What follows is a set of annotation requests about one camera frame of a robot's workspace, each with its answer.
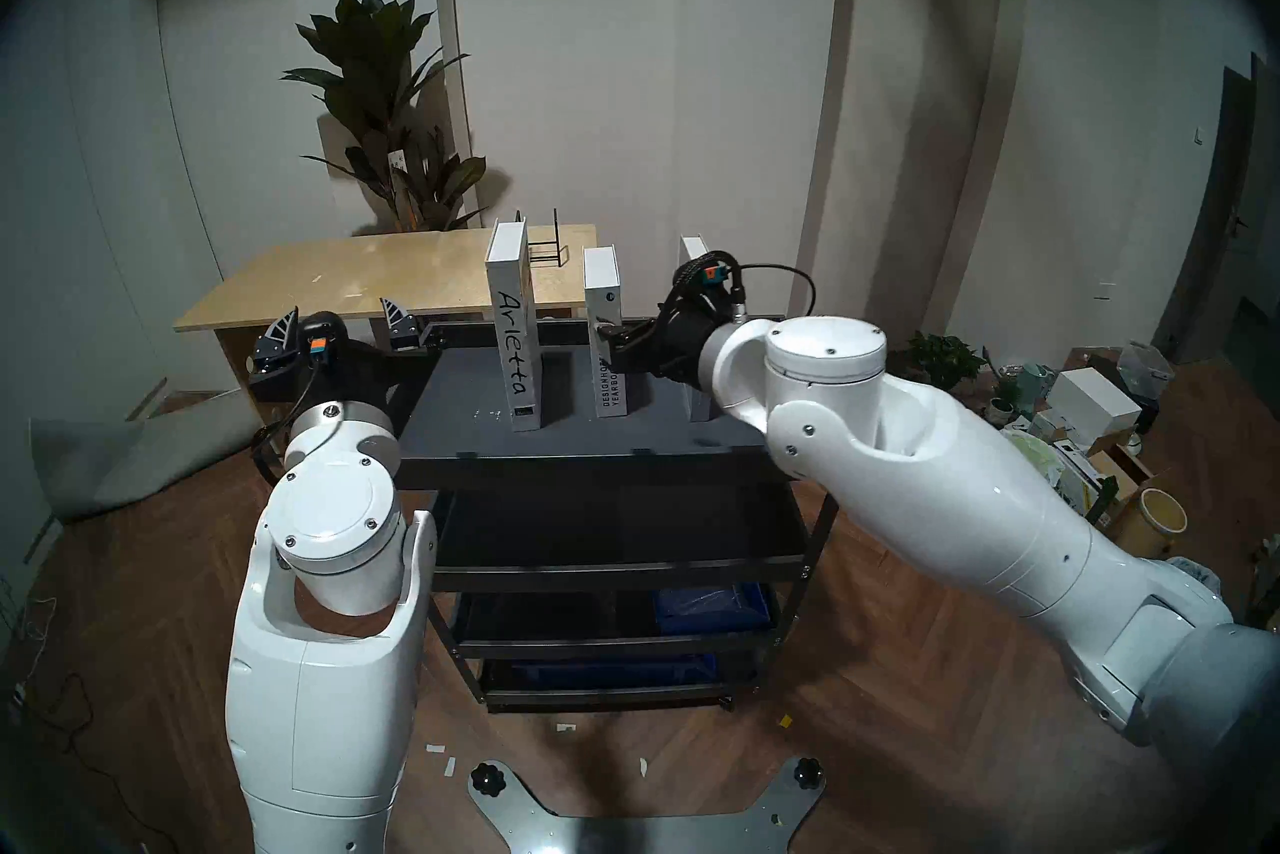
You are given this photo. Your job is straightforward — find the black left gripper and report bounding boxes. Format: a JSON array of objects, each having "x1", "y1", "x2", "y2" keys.
[{"x1": 250, "y1": 299, "x2": 446, "y2": 423}]

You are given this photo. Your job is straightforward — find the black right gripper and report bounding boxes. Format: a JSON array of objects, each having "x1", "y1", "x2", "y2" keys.
[{"x1": 597, "y1": 302, "x2": 736, "y2": 383}]

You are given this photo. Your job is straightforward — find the white Design Hotels yearbook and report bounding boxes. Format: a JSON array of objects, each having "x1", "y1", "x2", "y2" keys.
[{"x1": 583, "y1": 247, "x2": 629, "y2": 418}]

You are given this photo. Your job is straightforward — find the thin white Discontent book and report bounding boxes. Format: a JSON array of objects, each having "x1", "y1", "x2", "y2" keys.
[{"x1": 680, "y1": 236, "x2": 715, "y2": 424}]

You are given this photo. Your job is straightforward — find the large white Arletta book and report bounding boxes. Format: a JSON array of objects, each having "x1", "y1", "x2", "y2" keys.
[{"x1": 485, "y1": 221, "x2": 542, "y2": 432}]

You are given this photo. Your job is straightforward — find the light wooden table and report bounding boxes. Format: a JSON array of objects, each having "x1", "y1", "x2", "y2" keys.
[{"x1": 173, "y1": 224, "x2": 599, "y2": 403}]

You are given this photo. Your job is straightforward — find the black three-tier utility cart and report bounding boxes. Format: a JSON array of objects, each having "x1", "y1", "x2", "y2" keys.
[{"x1": 395, "y1": 317, "x2": 841, "y2": 714}]

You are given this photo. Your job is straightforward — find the grey rolled floor mat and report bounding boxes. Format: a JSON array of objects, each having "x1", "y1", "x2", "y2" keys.
[{"x1": 30, "y1": 389, "x2": 266, "y2": 523}]

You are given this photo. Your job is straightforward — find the blue plastic bin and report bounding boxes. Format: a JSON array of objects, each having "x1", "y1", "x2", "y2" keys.
[{"x1": 655, "y1": 584, "x2": 773, "y2": 635}]

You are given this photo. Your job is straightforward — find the tall dark-leaved potted plant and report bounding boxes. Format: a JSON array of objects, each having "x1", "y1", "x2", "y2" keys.
[{"x1": 281, "y1": 0, "x2": 488, "y2": 235}]

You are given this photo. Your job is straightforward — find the small green plant white pot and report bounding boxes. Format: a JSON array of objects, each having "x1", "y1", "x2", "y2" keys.
[{"x1": 905, "y1": 332, "x2": 993, "y2": 393}]

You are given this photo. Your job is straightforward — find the tiny potted plant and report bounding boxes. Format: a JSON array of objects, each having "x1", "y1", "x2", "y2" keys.
[{"x1": 985, "y1": 357, "x2": 1026, "y2": 418}]

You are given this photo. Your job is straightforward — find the bin with green bag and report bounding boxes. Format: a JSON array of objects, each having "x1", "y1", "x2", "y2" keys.
[{"x1": 1003, "y1": 430, "x2": 1063, "y2": 488}]

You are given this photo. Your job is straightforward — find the white cardboard box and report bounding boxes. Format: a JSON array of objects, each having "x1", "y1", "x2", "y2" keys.
[{"x1": 1050, "y1": 368, "x2": 1143, "y2": 435}]

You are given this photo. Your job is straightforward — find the open brown cardboard box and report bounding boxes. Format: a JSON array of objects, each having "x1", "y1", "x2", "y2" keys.
[{"x1": 1088, "y1": 447, "x2": 1151, "y2": 503}]

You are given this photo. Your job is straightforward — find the clear plastic storage container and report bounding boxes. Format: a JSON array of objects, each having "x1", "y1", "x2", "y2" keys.
[{"x1": 1118, "y1": 340, "x2": 1177, "y2": 393}]

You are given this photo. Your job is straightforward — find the beige plastic bucket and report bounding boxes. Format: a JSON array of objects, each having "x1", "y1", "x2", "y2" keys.
[{"x1": 1118, "y1": 489, "x2": 1189, "y2": 555}]

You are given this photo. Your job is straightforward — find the dark door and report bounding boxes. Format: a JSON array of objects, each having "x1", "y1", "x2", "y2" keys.
[{"x1": 1160, "y1": 52, "x2": 1280, "y2": 363}]

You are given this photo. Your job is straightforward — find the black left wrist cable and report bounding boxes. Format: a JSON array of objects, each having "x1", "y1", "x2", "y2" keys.
[{"x1": 253, "y1": 372, "x2": 323, "y2": 485}]

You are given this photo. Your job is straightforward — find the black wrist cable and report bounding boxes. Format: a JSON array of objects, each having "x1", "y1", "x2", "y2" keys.
[
  {"x1": 735, "y1": 264, "x2": 817, "y2": 319},
  {"x1": 253, "y1": 372, "x2": 323, "y2": 485}
]

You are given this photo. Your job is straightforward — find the black wire book stand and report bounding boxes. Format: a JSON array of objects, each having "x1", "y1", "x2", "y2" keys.
[{"x1": 527, "y1": 209, "x2": 567, "y2": 270}]

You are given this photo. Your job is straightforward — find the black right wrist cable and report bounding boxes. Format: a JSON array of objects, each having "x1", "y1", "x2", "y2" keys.
[{"x1": 735, "y1": 264, "x2": 817, "y2": 319}]

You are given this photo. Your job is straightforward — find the black floor cable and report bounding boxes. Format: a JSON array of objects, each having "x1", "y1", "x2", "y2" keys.
[{"x1": 0, "y1": 602, "x2": 151, "y2": 848}]

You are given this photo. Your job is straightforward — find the grey metal robot base plate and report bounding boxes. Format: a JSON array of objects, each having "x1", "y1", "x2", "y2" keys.
[{"x1": 468, "y1": 757, "x2": 829, "y2": 854}]

